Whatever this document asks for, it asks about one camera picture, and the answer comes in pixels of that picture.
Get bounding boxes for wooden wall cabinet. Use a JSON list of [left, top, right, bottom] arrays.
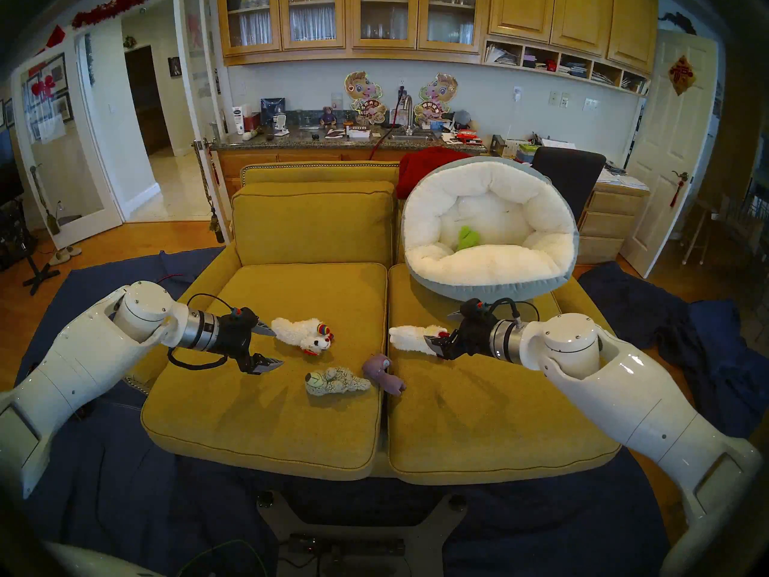
[[215, 0, 658, 96]]

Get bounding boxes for red diamond door ornament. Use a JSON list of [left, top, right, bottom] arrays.
[[668, 54, 696, 97]]

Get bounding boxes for yellow sofa back cushion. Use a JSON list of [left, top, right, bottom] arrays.
[[231, 181, 397, 267]]

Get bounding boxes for white lamb toy rainbow ears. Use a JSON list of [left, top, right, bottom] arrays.
[[272, 317, 335, 357]]

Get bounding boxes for white robot shoulder shell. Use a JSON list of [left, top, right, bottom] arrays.
[[43, 540, 166, 577]]

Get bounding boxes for black floor stand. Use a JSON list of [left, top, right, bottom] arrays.
[[0, 200, 61, 296]]

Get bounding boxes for black television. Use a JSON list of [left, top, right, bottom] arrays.
[[0, 128, 25, 204]]

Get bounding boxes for yellow fabric sofa frame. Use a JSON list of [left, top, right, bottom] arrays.
[[123, 161, 622, 486]]

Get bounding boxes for wooden desk with drawers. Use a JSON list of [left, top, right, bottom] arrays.
[[577, 172, 651, 265]]

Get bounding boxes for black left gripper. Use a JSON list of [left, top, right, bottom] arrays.
[[210, 305, 284, 375]]

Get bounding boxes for hanging rope leash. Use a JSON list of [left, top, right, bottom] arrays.
[[192, 138, 226, 244]]

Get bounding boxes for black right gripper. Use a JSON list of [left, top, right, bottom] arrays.
[[424, 299, 496, 360]]

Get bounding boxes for white fluffy dog bed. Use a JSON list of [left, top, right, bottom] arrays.
[[401, 156, 580, 305]]

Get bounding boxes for white french door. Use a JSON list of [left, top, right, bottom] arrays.
[[173, 0, 232, 244], [11, 32, 125, 250]]

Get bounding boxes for purple plush toy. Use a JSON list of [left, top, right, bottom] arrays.
[[362, 353, 407, 396]]

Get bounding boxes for stack of papers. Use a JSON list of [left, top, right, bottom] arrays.
[[598, 166, 651, 192]]

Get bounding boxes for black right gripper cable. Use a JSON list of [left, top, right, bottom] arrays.
[[479, 297, 541, 325]]

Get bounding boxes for blue floor cloth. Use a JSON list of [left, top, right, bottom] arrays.
[[15, 245, 670, 577]]

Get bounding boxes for black wall decoration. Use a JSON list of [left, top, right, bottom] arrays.
[[658, 11, 698, 37]]

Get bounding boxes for yellow sofa seat cushion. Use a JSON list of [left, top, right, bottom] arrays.
[[141, 262, 389, 481], [388, 263, 622, 485]]

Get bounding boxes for grey robot base frame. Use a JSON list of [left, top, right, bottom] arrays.
[[257, 490, 468, 577]]

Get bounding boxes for beige fuzzy plush toy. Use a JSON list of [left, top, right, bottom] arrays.
[[305, 367, 372, 397]]

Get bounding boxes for cartoon pig wall decoration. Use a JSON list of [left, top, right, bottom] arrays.
[[344, 71, 387, 126], [415, 73, 459, 126]]

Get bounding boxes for red tinsel garland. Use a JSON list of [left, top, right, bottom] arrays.
[[71, 0, 174, 29]]

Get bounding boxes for white panel door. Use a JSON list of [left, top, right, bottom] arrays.
[[619, 29, 720, 280]]

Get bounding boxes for dark blue cloth pile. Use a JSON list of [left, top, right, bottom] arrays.
[[578, 261, 769, 441]]

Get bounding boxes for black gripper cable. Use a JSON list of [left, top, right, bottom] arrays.
[[479, 297, 541, 325], [167, 292, 241, 370]]

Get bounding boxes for white plush toy red bow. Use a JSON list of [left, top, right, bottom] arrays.
[[389, 325, 448, 355]]

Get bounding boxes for black office chair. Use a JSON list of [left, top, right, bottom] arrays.
[[532, 146, 607, 225]]

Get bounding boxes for granite kitchen counter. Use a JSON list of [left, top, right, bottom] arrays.
[[207, 125, 490, 183]]

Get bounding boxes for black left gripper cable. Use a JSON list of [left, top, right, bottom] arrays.
[[167, 292, 241, 370]]

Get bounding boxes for red cloth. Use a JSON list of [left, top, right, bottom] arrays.
[[397, 147, 475, 199]]

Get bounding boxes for black power strip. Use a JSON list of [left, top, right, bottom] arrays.
[[287, 534, 407, 558]]

